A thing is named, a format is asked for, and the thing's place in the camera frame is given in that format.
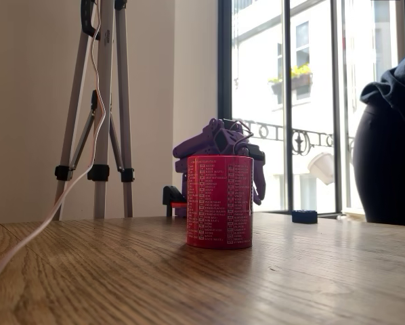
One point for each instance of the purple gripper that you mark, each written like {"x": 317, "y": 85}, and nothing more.
{"x": 259, "y": 176}

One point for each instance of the blue toy brick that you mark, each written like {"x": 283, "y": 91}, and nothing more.
{"x": 304, "y": 217}

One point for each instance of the purple robot arm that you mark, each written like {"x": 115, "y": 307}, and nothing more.
{"x": 206, "y": 142}

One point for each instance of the red cup with white print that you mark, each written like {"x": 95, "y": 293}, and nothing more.
{"x": 219, "y": 203}

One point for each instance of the ornate black balcony railing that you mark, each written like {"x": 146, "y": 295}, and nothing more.
{"x": 299, "y": 140}

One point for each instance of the white pot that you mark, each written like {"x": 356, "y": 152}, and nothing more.
{"x": 322, "y": 167}

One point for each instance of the black orange table clamp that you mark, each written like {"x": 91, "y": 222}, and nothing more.
{"x": 171, "y": 196}

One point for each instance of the flower box with plants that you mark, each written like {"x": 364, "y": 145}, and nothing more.
{"x": 300, "y": 80}

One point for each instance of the dark window frame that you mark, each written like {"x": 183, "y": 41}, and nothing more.
{"x": 224, "y": 67}

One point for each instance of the grey camera tripod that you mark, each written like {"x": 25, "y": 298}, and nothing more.
{"x": 107, "y": 50}

